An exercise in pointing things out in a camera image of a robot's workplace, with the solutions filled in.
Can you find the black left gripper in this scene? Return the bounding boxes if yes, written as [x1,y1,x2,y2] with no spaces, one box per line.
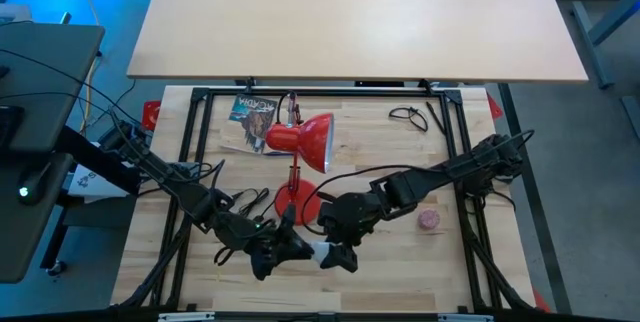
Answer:
[214,205,314,282]

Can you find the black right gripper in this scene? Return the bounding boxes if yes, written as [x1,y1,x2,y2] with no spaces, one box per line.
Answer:
[317,191,387,274]

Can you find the red desk lamp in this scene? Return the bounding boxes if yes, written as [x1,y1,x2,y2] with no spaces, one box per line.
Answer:
[264,92,335,227]

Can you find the pink round ball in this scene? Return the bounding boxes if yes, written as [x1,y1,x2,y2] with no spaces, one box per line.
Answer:
[417,208,442,232]

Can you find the Acadia printed booklet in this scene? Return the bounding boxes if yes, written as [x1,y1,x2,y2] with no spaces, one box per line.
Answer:
[219,94,279,156]

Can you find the black safety glasses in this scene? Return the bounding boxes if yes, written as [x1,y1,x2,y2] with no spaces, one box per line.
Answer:
[388,105,430,133]

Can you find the thin black stick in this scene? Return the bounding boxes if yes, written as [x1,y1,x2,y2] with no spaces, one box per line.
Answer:
[425,100,447,136]

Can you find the black rig base bar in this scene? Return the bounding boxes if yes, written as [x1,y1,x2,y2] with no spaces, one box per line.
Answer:
[497,83,572,316]

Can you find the white printed paper bag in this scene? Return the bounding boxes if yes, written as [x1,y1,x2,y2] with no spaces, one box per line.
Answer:
[67,161,130,199]

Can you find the light wooden table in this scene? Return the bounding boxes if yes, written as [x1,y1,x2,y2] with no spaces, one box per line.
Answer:
[126,0,590,85]

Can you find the black computer mouse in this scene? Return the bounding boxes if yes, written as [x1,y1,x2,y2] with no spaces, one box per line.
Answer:
[17,161,51,207]

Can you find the dark grey side desk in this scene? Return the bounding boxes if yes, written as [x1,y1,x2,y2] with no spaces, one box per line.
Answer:
[0,24,106,284]

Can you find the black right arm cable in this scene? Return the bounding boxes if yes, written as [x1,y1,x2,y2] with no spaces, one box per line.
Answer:
[299,164,416,237]

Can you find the silver mount bracket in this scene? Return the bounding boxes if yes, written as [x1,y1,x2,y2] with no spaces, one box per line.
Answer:
[438,313,494,322]
[158,311,216,322]

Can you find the black frame brace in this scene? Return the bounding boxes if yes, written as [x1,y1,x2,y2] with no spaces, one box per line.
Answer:
[462,196,534,312]
[119,211,194,309]

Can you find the black table edge rail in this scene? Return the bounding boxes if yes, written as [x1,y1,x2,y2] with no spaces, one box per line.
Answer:
[167,84,484,313]

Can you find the red triangular corner bracket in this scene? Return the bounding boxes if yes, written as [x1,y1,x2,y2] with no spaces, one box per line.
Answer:
[532,289,551,313]
[487,94,505,122]
[141,100,162,132]

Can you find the yellow hanging cable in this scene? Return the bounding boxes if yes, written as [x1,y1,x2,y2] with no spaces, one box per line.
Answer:
[67,0,101,123]

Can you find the grey table leg frame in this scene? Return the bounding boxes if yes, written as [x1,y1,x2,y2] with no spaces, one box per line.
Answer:
[572,0,640,91]

